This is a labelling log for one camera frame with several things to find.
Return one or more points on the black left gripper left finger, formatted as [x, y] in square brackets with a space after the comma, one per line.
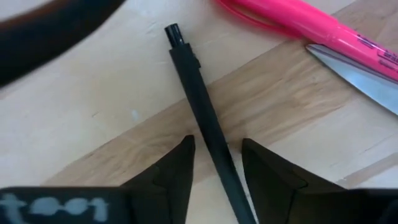
[174, 186]

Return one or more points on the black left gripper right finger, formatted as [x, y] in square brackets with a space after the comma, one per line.
[273, 189]

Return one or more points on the black pen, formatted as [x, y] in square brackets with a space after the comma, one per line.
[202, 109]

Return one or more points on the pink highlighter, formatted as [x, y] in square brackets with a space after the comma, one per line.
[311, 25]

